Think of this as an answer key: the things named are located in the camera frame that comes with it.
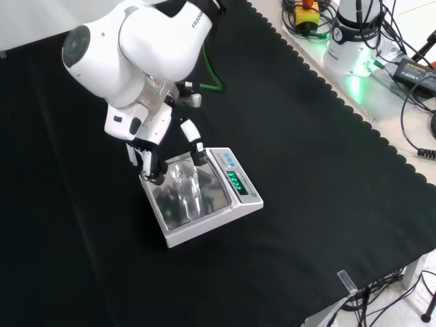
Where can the yellow stop button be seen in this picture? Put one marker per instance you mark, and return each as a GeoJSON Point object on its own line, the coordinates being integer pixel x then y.
{"type": "Point", "coordinates": [307, 13]}

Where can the black tripod leg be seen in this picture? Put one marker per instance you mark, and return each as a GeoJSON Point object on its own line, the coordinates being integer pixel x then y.
{"type": "Point", "coordinates": [428, 311]}

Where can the grey metal base plate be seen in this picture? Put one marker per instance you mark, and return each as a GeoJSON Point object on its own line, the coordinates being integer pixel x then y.
{"type": "Point", "coordinates": [381, 98]}

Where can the white electronic balance steel pan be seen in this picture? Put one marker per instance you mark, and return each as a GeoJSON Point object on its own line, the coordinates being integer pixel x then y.
{"type": "Point", "coordinates": [245, 204]}

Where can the black power adapter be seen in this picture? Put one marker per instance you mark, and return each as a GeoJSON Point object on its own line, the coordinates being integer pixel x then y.
{"type": "Point", "coordinates": [415, 72]}

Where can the black tripod with red joint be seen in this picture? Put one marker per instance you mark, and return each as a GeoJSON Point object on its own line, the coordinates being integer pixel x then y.
{"type": "Point", "coordinates": [425, 47]}

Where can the white table leg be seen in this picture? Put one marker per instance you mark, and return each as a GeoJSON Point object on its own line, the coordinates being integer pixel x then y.
{"type": "Point", "coordinates": [413, 272]}

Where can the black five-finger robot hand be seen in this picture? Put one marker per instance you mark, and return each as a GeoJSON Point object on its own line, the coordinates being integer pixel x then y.
{"type": "Point", "coordinates": [143, 124]}

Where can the clear glass beaker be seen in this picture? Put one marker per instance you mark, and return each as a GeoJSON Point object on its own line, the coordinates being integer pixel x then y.
{"type": "Point", "coordinates": [185, 190]}

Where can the black bench cloth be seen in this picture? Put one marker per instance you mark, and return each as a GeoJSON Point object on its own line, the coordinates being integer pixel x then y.
{"type": "Point", "coordinates": [102, 238]}

